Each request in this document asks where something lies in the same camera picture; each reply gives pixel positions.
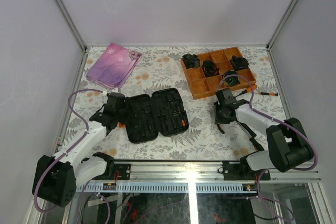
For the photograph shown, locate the black orange handled screwdriver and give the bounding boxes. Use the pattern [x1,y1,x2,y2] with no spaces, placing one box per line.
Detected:
[237,121,265,151]

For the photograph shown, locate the black plastic tool case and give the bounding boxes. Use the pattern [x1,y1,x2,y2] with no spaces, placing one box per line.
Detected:
[125,88,189,144]

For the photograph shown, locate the orange black long-nose pliers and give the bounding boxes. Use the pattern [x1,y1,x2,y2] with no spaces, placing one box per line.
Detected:
[217,124,225,134]

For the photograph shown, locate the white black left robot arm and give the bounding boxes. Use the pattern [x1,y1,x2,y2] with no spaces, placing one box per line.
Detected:
[32,92,135,212]

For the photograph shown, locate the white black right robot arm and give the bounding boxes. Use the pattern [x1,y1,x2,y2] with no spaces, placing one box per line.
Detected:
[214,88,318,179]

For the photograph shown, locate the black green rolled tape front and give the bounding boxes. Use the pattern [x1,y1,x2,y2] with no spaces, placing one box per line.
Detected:
[222,70,240,87]

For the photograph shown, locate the orange compartment tray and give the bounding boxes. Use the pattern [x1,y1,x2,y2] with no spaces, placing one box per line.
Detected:
[181,47,256,100]

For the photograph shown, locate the black rolled tape centre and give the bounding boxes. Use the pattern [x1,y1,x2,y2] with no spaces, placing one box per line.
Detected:
[202,60,219,78]

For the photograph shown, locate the small black orange screwdriver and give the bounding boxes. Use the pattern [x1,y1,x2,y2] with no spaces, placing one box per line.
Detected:
[258,92,279,97]

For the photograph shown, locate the black rolled tape far right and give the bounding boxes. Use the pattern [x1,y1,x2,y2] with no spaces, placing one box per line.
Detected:
[230,56,249,71]

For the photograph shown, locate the purple folded cloth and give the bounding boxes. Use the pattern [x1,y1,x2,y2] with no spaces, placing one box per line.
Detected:
[86,44,142,90]

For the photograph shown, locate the black rolled tape far left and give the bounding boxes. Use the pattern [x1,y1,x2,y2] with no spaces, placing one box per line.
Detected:
[182,54,200,69]

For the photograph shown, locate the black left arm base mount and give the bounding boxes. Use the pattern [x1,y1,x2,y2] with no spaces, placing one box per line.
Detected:
[92,163,131,180]

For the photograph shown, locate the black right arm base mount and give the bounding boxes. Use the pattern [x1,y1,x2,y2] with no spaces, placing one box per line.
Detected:
[222,159,264,181]

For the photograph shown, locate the aluminium front rail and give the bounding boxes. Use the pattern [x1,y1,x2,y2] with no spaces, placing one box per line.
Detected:
[76,160,322,183]

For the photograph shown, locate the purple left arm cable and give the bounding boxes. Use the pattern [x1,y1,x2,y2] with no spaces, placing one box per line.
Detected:
[34,89,111,224]

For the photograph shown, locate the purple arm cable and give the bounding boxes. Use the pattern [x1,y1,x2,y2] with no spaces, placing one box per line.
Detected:
[217,74,320,221]
[34,89,111,224]

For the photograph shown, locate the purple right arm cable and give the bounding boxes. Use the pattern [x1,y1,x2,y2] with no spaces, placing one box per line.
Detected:
[217,74,320,221]

